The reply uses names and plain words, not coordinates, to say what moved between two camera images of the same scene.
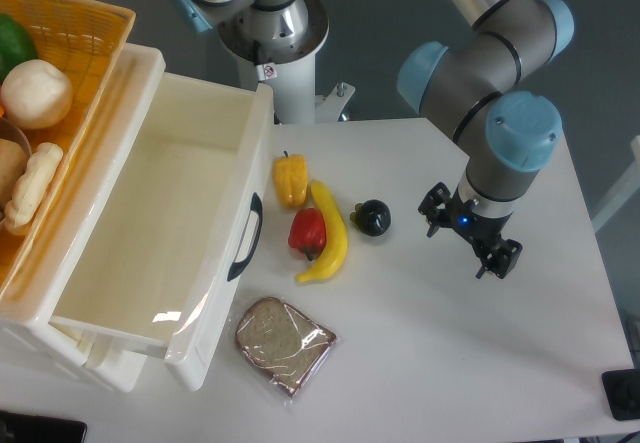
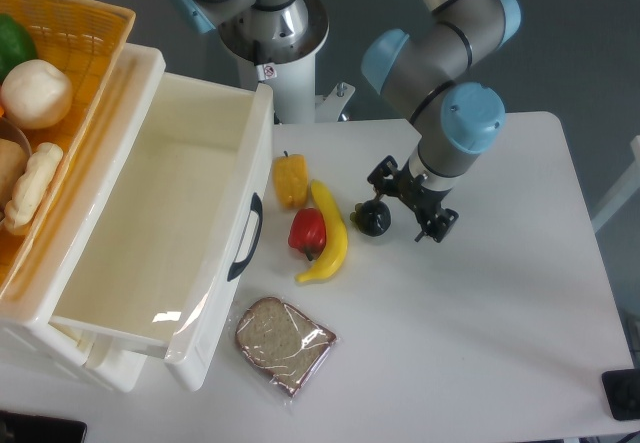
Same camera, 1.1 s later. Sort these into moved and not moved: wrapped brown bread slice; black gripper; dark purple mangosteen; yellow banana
Moved: black gripper
Not moved: wrapped brown bread slice; yellow banana; dark purple mangosteen
